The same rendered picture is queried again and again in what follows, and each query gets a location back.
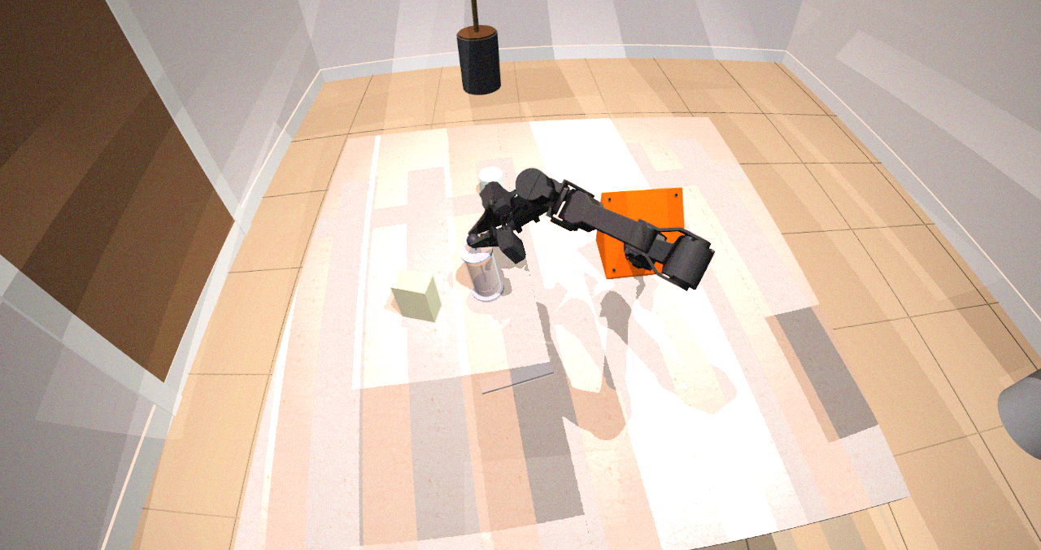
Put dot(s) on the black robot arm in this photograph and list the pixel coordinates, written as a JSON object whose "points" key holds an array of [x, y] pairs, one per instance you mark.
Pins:
{"points": [[684, 261]]}

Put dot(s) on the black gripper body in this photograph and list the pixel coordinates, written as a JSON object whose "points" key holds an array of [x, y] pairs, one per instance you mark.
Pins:
{"points": [[509, 244]]}

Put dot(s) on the glass french press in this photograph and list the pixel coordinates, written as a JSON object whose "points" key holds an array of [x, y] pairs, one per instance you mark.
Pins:
{"points": [[482, 271]]}

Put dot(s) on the white cylinder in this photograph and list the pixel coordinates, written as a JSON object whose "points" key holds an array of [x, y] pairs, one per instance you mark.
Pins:
{"points": [[490, 174]]}

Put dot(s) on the pale yellow rectangular block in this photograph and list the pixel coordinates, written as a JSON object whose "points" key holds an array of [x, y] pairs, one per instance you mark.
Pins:
{"points": [[416, 295]]}

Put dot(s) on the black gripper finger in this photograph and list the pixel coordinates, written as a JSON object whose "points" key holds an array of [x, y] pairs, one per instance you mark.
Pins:
{"points": [[484, 222], [489, 239]]}

